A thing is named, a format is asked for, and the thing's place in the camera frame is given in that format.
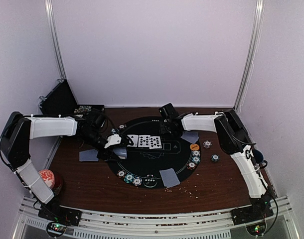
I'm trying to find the grey card deck box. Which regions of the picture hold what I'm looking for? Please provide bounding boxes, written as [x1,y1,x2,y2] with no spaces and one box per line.
[113,147,128,160]

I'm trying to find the ten of spades card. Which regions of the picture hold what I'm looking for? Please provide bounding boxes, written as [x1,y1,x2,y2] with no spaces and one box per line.
[149,136,162,149]

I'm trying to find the orange big blind button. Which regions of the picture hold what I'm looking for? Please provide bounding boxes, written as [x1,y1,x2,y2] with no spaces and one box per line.
[190,143,200,151]

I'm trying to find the dealt card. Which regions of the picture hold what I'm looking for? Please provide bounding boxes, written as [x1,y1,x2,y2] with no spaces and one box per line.
[159,168,180,188]
[180,131,192,141]

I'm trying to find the two of spades card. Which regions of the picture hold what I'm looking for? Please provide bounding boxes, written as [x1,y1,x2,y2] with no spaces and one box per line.
[127,134,139,147]

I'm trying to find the nine of spades card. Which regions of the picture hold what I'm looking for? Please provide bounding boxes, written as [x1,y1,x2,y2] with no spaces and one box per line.
[138,135,151,147]

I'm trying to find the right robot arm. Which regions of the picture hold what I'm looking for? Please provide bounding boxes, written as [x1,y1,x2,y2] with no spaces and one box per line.
[158,103,274,220]

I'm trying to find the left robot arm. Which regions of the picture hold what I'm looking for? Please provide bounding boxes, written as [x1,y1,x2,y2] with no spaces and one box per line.
[0,110,134,221]

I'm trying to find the leftover cards on table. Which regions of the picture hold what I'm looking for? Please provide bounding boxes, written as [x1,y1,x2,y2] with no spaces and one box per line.
[79,149,99,162]

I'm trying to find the round black poker mat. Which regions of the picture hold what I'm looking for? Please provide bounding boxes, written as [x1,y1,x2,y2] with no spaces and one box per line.
[108,117,201,189]

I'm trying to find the green chip stack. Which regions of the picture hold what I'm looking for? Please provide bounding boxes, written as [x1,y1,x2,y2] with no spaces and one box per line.
[211,154,220,162]

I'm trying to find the black poker set case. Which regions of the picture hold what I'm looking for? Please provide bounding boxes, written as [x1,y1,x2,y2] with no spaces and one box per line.
[39,79,105,115]

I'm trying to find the red patterned tin can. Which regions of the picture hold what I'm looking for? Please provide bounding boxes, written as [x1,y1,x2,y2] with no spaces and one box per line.
[39,169,64,196]

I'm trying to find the dark blue mug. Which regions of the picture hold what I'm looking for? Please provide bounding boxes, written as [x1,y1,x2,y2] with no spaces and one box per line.
[252,148,268,168]

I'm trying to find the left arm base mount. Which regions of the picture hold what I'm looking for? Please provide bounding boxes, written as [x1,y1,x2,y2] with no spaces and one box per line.
[38,207,82,238]

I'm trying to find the aluminium front rail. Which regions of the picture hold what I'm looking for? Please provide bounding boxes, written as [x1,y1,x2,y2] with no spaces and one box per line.
[16,195,296,239]

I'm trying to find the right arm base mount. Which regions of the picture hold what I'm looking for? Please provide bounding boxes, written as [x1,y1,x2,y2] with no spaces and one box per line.
[231,206,274,237]

